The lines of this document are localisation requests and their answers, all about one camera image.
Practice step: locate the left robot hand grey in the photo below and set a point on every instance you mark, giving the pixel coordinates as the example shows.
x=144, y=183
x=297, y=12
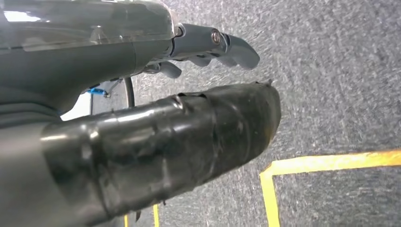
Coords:
x=78, y=40

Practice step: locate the yellow floor tape outline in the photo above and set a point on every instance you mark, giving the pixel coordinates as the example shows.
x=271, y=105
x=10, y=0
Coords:
x=313, y=163

